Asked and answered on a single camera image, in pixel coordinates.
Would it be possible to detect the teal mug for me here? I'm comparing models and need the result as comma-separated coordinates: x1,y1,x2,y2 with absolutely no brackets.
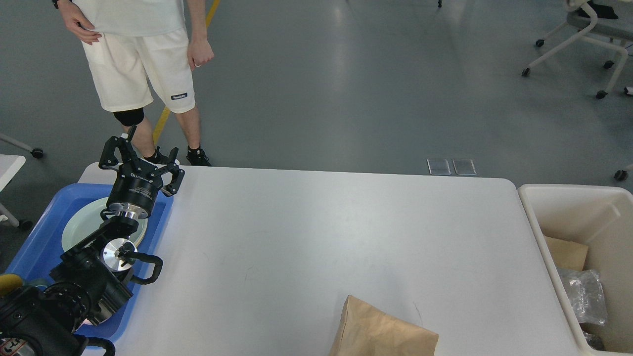
0,273,24,297

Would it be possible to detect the person in white shorts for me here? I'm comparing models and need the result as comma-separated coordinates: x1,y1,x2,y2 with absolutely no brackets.
53,0,214,167

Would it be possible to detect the white plastic bin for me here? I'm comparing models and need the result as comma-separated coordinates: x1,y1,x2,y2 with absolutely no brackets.
518,184,633,356

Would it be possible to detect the green plate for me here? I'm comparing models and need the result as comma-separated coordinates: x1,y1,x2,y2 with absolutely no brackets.
61,197,149,254

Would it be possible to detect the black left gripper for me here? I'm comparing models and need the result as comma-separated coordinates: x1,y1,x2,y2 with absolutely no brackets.
98,125,185,219

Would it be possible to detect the brown paper bag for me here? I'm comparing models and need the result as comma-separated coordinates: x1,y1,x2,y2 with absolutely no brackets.
544,236,588,272
329,295,439,356

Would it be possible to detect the white side table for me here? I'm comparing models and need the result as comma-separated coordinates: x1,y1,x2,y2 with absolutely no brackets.
0,154,33,232

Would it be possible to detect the foil large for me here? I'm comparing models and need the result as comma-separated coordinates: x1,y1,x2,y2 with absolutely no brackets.
556,267,608,326

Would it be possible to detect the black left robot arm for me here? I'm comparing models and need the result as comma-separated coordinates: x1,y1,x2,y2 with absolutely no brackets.
0,127,185,356

